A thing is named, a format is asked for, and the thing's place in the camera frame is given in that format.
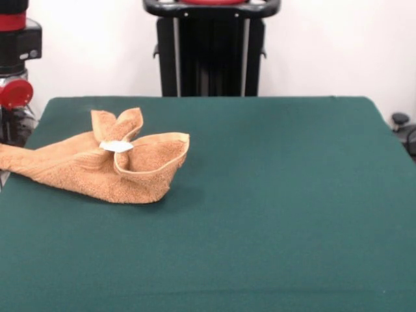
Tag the orange terry towel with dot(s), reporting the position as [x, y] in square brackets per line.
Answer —
[97, 172]

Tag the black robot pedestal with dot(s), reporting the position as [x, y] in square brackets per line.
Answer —
[211, 48]

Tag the black office chair base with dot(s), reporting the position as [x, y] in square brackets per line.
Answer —
[400, 118]

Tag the red robot base disc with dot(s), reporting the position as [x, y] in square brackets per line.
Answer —
[211, 1]

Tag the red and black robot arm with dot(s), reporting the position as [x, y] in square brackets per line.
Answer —
[16, 39]

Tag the dark green table cloth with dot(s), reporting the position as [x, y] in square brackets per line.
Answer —
[260, 211]

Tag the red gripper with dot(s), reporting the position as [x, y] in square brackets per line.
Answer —
[14, 93]

